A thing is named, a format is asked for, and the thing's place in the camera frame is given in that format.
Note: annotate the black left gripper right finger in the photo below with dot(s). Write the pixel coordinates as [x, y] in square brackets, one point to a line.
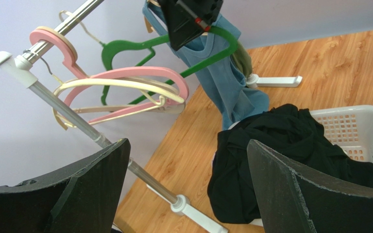
[295, 198]

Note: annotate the blue ribbed tank top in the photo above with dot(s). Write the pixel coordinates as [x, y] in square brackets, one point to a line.
[222, 81]

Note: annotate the wooden hanger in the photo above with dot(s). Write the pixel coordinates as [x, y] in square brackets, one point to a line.
[148, 25]

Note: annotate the pink plastic hanger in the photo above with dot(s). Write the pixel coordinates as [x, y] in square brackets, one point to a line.
[125, 84]

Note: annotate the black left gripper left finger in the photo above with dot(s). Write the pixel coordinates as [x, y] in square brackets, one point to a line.
[81, 197]

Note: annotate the white plastic laundry basket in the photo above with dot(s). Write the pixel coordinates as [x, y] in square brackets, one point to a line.
[336, 141]

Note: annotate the olive green tank top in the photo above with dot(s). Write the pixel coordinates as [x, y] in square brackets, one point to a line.
[242, 62]

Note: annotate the beige hanger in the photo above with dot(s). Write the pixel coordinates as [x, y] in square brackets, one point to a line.
[76, 64]

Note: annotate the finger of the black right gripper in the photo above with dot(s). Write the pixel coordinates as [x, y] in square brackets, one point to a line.
[188, 19]

